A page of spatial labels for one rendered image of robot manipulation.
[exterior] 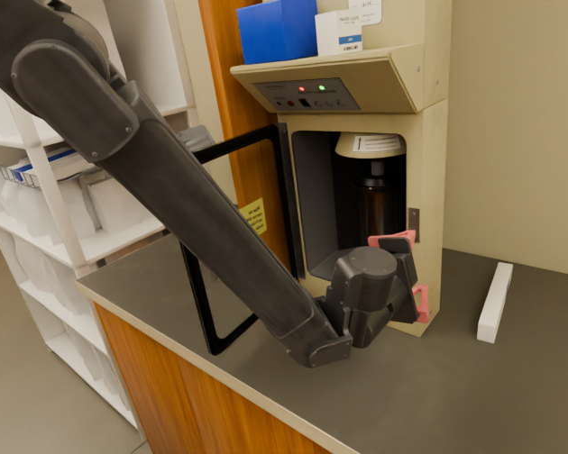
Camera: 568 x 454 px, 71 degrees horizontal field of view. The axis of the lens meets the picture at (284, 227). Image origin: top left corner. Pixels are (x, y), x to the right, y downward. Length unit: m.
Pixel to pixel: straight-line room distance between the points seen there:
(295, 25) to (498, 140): 0.62
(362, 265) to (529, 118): 0.73
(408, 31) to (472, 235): 0.70
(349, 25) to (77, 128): 0.50
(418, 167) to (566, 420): 0.47
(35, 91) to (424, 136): 0.59
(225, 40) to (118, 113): 0.61
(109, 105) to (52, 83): 0.03
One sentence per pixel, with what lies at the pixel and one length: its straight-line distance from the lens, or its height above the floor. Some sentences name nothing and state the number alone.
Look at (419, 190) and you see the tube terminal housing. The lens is 0.75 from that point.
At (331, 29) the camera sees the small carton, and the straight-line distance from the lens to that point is 0.68.
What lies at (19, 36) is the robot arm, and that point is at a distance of 0.28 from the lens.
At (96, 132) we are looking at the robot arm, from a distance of 0.27.
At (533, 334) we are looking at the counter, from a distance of 0.98.
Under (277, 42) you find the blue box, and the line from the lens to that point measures 0.72.
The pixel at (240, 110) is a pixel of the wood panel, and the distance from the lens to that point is 0.88.
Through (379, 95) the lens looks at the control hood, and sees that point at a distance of 0.67.
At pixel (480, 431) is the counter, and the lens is 0.78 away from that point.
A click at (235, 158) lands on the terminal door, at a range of 0.77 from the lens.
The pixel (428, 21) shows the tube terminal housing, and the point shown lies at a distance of 0.71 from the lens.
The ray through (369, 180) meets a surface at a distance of 0.87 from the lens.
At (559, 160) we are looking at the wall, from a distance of 1.13.
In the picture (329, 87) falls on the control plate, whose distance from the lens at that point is 0.70.
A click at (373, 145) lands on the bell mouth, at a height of 1.34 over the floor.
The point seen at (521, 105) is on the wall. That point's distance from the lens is 1.12.
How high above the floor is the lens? 1.53
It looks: 24 degrees down
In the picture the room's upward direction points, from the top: 8 degrees counter-clockwise
